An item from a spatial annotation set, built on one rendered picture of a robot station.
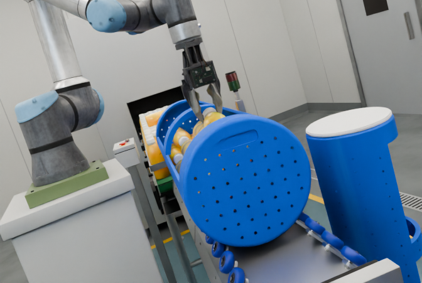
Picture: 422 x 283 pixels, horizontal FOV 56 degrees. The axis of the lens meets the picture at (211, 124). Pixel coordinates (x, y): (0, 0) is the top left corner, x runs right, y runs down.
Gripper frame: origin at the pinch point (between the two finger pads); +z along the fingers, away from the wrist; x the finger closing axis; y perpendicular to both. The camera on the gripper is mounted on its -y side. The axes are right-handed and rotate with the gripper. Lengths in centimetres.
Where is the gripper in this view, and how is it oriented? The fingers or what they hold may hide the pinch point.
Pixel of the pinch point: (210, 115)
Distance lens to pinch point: 105.8
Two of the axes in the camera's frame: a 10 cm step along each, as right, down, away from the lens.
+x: 9.3, -3.2, 1.6
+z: 3.0, 9.4, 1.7
